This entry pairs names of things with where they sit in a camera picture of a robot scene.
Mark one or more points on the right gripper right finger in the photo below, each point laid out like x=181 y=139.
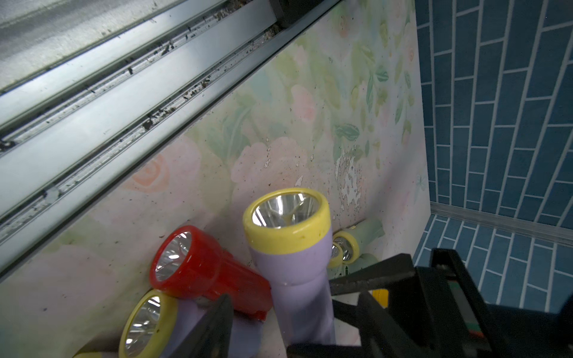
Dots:
x=378 y=331

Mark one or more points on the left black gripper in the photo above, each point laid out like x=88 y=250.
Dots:
x=441 y=313

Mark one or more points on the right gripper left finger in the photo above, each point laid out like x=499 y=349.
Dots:
x=212 y=335

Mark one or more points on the red flashlight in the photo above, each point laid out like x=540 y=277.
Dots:
x=191 y=264

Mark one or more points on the green flashlight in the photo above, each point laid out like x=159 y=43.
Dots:
x=337 y=267

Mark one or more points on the purple flashlight bottom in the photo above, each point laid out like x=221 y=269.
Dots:
x=290 y=237

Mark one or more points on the purple flashlight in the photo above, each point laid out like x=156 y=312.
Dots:
x=159 y=323
x=290 y=237

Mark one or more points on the purple flashlight middle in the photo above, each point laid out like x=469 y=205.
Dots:
x=159 y=323

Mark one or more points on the green flashlight slanted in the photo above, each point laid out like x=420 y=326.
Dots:
x=355 y=239

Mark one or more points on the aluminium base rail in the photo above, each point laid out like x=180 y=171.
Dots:
x=74 y=131

